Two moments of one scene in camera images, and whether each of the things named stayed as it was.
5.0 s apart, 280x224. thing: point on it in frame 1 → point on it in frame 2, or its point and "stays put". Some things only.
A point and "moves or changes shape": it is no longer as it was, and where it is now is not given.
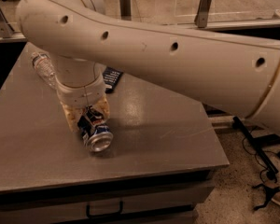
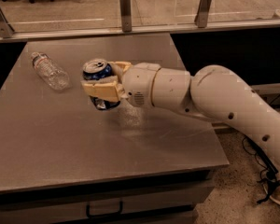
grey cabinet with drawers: (159, 168) stays put
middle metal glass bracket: (125, 5) stays put
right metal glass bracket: (203, 11) stays put
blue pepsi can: (95, 133) moves or changes shape
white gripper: (81, 94) → (139, 84)
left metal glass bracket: (3, 27) stays put
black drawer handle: (102, 216) stays put
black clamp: (270, 192) → (273, 183)
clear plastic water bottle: (45, 68) stays put
